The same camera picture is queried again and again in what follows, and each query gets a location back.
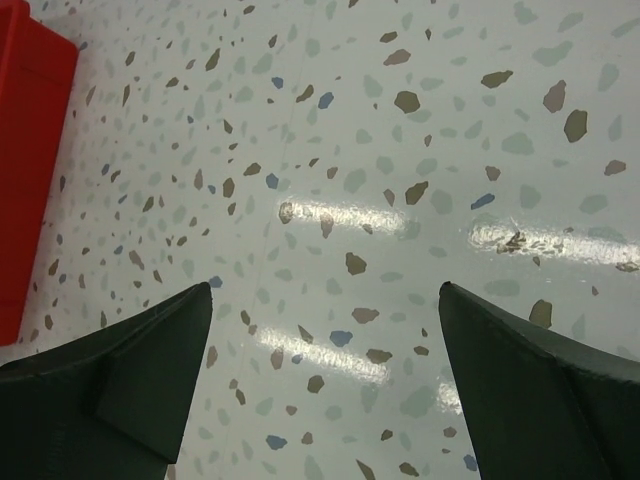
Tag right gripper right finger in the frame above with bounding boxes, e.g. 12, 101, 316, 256
438, 282, 639, 479

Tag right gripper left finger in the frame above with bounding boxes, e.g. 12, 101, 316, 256
1, 283, 213, 480

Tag red plastic bin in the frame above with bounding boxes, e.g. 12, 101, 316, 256
1, 1, 78, 345

